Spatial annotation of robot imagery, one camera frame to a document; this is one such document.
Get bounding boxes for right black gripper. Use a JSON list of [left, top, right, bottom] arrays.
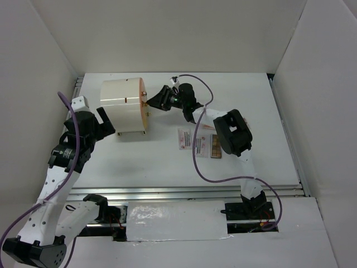
[[147, 85, 186, 112]]

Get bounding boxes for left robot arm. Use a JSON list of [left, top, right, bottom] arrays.
[[1, 108, 115, 267]]

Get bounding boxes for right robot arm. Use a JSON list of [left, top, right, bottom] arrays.
[[147, 82, 270, 219]]

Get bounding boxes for cream round drawer cabinet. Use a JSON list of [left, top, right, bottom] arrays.
[[100, 78, 147, 135]]

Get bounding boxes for clear sticker pack left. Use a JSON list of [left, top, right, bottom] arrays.
[[178, 128, 192, 150]]

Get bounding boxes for clear sticker pack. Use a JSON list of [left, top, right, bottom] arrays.
[[195, 135, 210, 158], [178, 128, 192, 150]]

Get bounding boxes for pink square eyeshadow palette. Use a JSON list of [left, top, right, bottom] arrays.
[[202, 124, 215, 130]]

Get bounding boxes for clear sticker pack right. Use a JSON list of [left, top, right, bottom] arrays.
[[195, 135, 210, 158]]

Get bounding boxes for long brown eyeshadow palette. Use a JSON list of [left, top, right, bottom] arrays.
[[210, 134, 222, 159]]

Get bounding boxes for white taped cover plate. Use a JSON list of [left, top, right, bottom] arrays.
[[126, 200, 229, 242]]

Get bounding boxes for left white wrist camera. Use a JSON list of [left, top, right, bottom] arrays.
[[71, 95, 90, 112]]

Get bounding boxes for left aluminium side rail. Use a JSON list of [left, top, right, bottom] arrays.
[[71, 77, 84, 99]]

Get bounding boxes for aluminium front rail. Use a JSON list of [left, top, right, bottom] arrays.
[[69, 186, 305, 202]]

